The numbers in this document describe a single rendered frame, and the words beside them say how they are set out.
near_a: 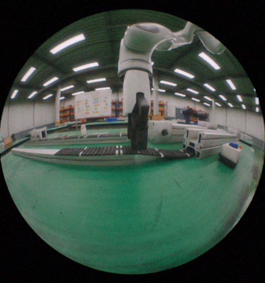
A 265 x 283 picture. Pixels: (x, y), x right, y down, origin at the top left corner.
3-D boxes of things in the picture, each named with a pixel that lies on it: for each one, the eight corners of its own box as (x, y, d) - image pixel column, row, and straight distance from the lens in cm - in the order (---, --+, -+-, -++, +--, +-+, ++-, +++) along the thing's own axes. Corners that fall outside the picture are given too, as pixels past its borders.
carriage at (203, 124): (208, 132, 65) (209, 121, 64) (197, 129, 71) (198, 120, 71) (216, 133, 79) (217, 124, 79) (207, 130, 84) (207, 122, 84)
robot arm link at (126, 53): (158, 61, 22) (145, 76, 29) (152, 35, 32) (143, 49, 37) (119, 55, 20) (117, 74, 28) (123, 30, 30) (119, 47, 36)
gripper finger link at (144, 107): (133, 93, 20) (133, 116, 20) (141, 86, 13) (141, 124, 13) (138, 93, 20) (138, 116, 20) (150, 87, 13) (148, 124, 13)
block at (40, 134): (35, 142, 93) (33, 132, 93) (42, 139, 100) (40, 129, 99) (39, 142, 85) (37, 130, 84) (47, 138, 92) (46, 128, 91)
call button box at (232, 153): (233, 170, 33) (239, 150, 31) (214, 158, 35) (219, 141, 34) (237, 164, 41) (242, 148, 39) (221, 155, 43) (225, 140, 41)
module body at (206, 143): (199, 160, 30) (204, 133, 28) (181, 149, 36) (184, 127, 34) (238, 144, 105) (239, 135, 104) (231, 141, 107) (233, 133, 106)
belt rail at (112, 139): (24, 145, 101) (23, 142, 101) (26, 144, 102) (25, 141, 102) (127, 142, 39) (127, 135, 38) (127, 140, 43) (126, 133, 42)
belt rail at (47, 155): (11, 153, 95) (11, 149, 95) (14, 151, 96) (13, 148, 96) (134, 164, 22) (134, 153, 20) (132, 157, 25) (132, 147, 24)
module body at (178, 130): (170, 142, 43) (172, 124, 41) (161, 137, 51) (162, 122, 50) (225, 138, 109) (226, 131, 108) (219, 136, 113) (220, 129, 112)
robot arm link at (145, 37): (196, 36, 45) (157, 39, 17) (175, 49, 51) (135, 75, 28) (177, 22, 47) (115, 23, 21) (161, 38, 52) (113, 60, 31)
